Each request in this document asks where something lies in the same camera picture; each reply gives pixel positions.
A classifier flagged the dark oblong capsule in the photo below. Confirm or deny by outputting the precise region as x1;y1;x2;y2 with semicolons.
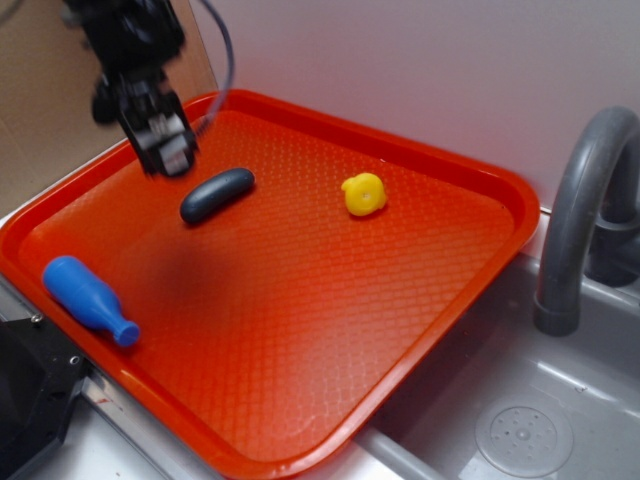
179;168;255;224

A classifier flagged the dark grey faucet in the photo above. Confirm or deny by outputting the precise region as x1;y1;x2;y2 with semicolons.
534;106;639;336

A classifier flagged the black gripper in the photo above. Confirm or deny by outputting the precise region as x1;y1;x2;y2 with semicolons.
92;68;198;178

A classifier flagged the yellow rubber duck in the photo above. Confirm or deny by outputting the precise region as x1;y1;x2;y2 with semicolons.
341;172;387;217

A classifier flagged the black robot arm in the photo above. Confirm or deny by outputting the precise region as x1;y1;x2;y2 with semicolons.
62;0;198;178

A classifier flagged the red plastic tray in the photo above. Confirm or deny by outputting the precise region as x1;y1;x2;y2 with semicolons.
1;90;539;479

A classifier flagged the black cable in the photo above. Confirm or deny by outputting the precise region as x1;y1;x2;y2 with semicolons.
194;0;236;136

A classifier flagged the blue plastic bottle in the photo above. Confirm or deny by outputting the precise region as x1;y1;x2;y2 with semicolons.
42;256;141;347

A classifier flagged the grey toy sink basin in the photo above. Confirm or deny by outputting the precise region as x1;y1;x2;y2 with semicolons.
357;255;639;479

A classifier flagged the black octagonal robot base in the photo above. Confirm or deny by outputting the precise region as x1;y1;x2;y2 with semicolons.
1;314;87;479

